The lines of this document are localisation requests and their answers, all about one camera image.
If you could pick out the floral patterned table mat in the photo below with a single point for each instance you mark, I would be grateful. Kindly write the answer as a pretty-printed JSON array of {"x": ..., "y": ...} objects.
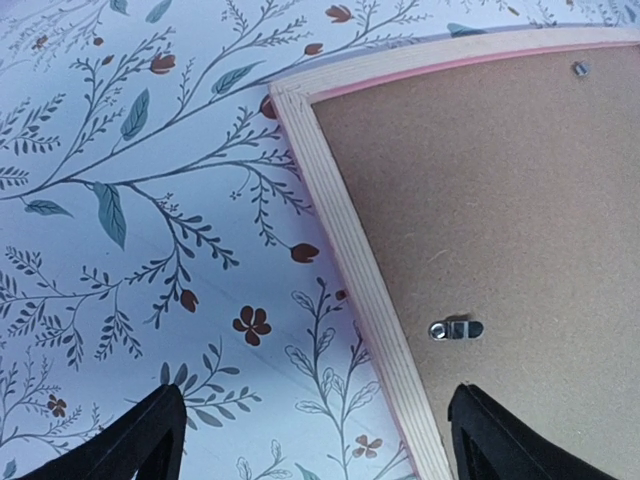
[{"x": 155, "y": 229}]

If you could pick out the pink wooden picture frame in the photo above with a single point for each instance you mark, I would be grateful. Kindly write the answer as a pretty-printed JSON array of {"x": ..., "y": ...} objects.
[{"x": 431, "y": 452}]

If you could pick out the brown cardboard backing board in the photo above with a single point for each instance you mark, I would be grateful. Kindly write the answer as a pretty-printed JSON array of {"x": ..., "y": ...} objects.
[{"x": 507, "y": 192}]

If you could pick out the top edge metal clip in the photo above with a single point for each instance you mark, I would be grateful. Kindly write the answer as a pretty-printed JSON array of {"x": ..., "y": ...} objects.
[{"x": 581, "y": 69}]

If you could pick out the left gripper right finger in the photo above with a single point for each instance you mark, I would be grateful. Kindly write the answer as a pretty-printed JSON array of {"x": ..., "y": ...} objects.
[{"x": 490, "y": 442}]

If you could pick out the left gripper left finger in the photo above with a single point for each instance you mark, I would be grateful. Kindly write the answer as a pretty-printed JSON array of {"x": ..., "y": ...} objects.
[{"x": 145, "y": 443}]

